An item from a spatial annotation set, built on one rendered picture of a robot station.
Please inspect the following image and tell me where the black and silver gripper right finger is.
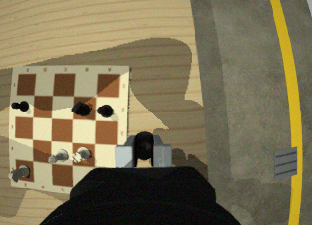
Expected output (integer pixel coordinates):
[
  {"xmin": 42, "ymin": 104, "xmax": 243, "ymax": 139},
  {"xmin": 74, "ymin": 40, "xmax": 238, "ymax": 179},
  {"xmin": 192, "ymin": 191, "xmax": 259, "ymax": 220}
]
[{"xmin": 151, "ymin": 135, "xmax": 172, "ymax": 167}]

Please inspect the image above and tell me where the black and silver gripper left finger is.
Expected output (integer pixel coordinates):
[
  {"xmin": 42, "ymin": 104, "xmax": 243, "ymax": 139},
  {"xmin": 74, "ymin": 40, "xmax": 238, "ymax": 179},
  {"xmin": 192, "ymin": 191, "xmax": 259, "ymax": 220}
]
[{"xmin": 115, "ymin": 135, "xmax": 138, "ymax": 168}]

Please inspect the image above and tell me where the chessboard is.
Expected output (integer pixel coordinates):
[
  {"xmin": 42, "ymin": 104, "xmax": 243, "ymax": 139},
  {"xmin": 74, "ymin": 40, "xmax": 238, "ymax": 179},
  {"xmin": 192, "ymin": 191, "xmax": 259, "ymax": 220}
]
[{"xmin": 9, "ymin": 65, "xmax": 130, "ymax": 194}]

